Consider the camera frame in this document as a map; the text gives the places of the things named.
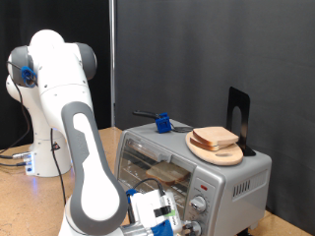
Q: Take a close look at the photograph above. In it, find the wire oven rack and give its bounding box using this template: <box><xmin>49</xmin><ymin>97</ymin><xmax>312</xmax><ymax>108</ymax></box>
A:
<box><xmin>122</xmin><ymin>160</ymin><xmax>193</xmax><ymax>214</ymax></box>

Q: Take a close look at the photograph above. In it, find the black fabric backdrop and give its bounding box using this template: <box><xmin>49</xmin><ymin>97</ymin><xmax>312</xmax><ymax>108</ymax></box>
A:
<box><xmin>0</xmin><ymin>0</ymin><xmax>114</xmax><ymax>150</ymax></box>

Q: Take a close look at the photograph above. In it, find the round wooden board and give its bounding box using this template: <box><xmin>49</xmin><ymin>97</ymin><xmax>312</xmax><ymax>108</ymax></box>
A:
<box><xmin>185</xmin><ymin>131</ymin><xmax>244</xmax><ymax>166</ymax></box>

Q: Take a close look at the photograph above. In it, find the silver toaster oven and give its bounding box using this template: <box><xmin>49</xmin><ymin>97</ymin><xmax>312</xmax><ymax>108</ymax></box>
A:
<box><xmin>113</xmin><ymin>118</ymin><xmax>273</xmax><ymax>236</ymax></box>

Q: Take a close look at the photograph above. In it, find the white wrist camera blue mount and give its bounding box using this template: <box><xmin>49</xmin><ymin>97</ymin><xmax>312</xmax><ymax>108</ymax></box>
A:
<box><xmin>126</xmin><ymin>188</ymin><xmax>183</xmax><ymax>236</ymax></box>

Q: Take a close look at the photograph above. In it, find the black metal bookend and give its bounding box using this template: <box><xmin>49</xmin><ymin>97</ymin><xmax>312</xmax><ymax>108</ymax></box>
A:
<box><xmin>226</xmin><ymin>87</ymin><xmax>257</xmax><ymax>157</ymax></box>

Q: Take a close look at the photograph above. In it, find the silver oven knob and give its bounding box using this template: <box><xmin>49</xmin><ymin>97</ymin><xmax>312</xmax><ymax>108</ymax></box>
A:
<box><xmin>186</xmin><ymin>219</ymin><xmax>203</xmax><ymax>236</ymax></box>
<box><xmin>189</xmin><ymin>195</ymin><xmax>209</xmax><ymax>214</ymax></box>

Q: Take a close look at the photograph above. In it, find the grey fabric backdrop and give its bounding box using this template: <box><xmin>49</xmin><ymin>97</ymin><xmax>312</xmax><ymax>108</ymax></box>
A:
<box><xmin>116</xmin><ymin>0</ymin><xmax>315</xmax><ymax>235</ymax></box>

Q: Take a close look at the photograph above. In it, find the robot base cable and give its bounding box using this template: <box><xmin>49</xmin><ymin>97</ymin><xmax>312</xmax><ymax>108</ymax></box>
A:
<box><xmin>0</xmin><ymin>150</ymin><xmax>32</xmax><ymax>160</ymax></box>
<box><xmin>0</xmin><ymin>160</ymin><xmax>28</xmax><ymax>167</ymax></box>

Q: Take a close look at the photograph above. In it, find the black camera cable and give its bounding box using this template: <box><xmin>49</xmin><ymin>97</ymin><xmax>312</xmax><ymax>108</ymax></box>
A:
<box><xmin>6</xmin><ymin>60</ymin><xmax>166</xmax><ymax>227</ymax></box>

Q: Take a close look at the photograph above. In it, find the metal spatula with blue block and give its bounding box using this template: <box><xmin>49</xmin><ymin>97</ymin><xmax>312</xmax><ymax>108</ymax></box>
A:
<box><xmin>132</xmin><ymin>110</ymin><xmax>195</xmax><ymax>134</ymax></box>

